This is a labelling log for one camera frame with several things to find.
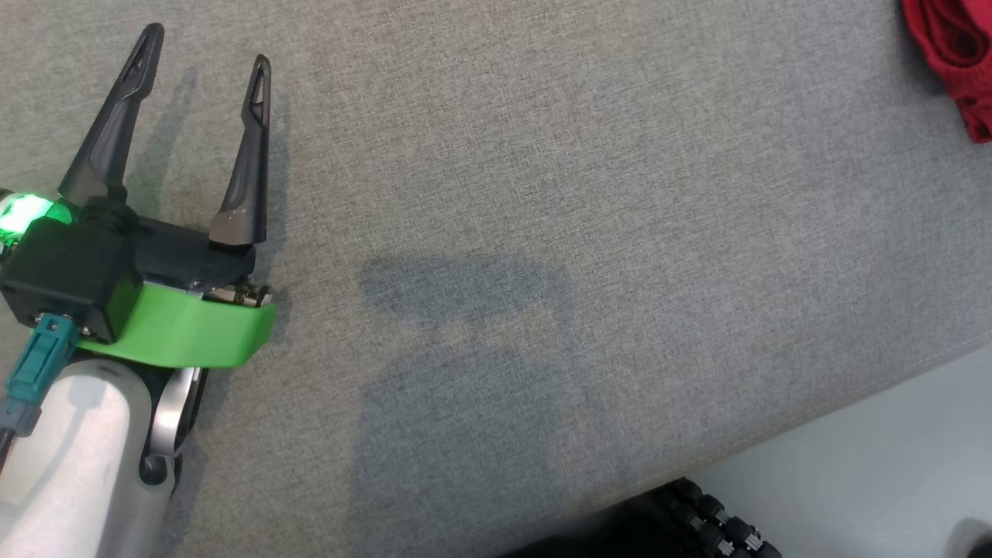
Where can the dark robot waist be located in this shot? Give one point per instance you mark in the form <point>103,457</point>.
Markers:
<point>589,542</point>

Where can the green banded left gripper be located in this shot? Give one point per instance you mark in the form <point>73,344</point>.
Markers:
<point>194,333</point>

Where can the red shorts with white stripes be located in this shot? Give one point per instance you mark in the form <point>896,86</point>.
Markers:
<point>953,46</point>

